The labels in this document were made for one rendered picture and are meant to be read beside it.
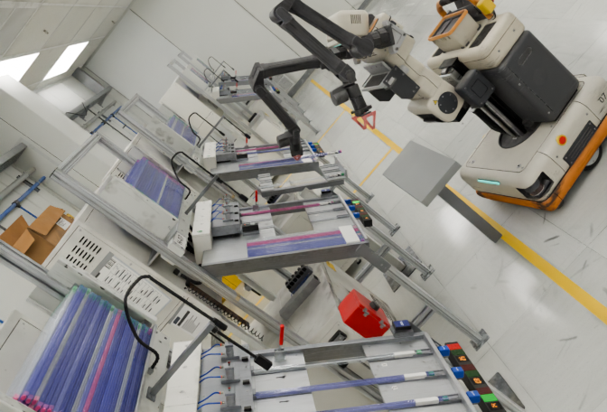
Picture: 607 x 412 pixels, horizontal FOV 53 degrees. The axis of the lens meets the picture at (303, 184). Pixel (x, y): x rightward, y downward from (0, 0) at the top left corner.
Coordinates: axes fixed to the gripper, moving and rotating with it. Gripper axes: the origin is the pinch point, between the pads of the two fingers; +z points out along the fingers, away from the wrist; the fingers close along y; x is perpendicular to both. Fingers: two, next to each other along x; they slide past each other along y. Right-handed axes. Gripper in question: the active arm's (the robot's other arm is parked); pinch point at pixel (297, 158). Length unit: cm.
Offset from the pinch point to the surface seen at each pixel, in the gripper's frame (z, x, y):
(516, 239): 0, 100, 74
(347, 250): -39, 13, 89
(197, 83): 231, -95, -340
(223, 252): -35, -40, 78
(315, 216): -15, 3, 52
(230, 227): -28, -37, 60
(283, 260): -40, -15, 89
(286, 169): 44, -6, -30
